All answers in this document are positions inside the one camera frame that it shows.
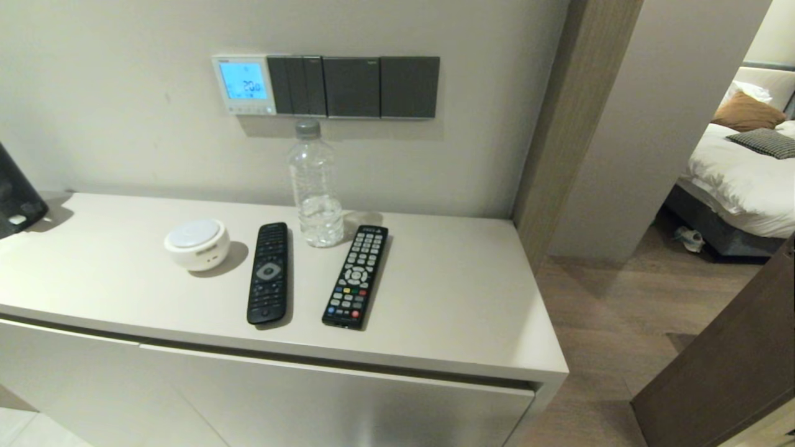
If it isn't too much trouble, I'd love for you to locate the grey single switch plate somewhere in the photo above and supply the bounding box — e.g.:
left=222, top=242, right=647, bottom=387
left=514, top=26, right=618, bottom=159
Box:
left=322, top=56, right=381, bottom=119
left=379, top=56, right=440, bottom=119

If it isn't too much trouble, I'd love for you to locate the clear plastic water bottle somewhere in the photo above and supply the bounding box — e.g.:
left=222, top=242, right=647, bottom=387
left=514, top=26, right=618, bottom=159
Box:
left=288, top=119, right=345, bottom=248

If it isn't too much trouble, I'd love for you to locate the grey three-rocker switch plate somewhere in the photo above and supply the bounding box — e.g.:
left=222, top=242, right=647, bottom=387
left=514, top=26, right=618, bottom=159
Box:
left=267, top=55, right=327, bottom=117

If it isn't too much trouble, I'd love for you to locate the wood grain door frame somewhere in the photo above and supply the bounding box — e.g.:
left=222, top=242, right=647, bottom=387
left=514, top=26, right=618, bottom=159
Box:
left=512, top=0, right=647, bottom=274

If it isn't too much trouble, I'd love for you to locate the white thermostat with blue screen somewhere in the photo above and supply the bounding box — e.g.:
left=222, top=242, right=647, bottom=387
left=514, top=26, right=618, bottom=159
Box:
left=212, top=54, right=278, bottom=117

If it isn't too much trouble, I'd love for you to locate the dark brown wooden door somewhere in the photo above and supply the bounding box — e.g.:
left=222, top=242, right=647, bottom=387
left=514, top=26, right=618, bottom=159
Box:
left=630, top=236, right=795, bottom=447

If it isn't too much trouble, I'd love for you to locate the black remote with coloured buttons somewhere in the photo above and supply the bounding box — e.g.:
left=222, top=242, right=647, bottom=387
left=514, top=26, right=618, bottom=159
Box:
left=321, top=225, right=389, bottom=330

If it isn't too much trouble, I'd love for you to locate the white round device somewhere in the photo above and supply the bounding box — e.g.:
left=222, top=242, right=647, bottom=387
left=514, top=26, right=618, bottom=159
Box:
left=163, top=218, right=230, bottom=272

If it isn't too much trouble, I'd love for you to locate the bed with white duvet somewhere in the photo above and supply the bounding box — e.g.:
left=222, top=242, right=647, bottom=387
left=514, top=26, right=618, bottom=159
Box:
left=665, top=118, right=795, bottom=258

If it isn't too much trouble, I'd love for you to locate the brown pillow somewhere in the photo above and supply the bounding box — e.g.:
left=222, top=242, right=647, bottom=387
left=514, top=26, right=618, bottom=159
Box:
left=712, top=90, right=788, bottom=132

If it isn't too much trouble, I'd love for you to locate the checkered pillow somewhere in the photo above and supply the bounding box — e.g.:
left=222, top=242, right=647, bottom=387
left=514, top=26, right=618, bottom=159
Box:
left=725, top=127, right=795, bottom=159

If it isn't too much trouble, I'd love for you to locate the plain black remote control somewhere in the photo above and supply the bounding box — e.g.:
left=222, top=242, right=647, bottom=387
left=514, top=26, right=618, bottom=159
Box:
left=247, top=222, right=289, bottom=326

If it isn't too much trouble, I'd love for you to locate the black slanted stand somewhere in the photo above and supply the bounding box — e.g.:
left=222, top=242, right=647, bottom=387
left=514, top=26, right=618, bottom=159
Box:
left=0, top=142, right=48, bottom=240

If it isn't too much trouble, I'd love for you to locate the pale slipper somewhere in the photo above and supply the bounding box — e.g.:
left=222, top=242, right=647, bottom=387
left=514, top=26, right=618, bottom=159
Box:
left=674, top=225, right=706, bottom=252

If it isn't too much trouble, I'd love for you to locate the grey upholstered headboard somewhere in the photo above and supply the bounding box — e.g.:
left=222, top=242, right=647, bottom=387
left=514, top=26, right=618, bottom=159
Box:
left=736, top=59, right=795, bottom=119

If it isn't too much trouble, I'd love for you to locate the white sideboard cabinet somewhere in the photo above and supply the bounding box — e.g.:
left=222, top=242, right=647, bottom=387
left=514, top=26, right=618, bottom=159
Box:
left=0, top=191, right=570, bottom=447

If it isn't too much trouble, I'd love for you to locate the wide white cabinet door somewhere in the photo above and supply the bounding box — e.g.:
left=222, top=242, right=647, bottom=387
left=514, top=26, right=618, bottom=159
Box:
left=140, top=346, right=536, bottom=447

